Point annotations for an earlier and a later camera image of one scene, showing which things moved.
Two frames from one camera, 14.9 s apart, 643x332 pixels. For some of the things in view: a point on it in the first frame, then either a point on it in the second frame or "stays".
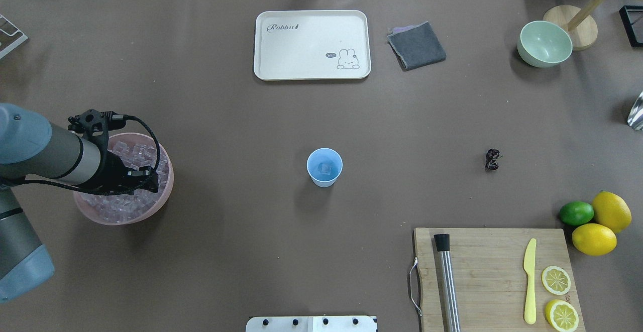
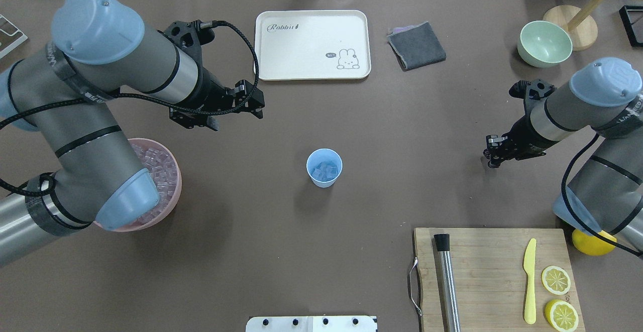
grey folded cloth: x=416 y=46 stays
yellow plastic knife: x=530 y=314 stays
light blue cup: x=324 y=166 stays
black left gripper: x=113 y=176 → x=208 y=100
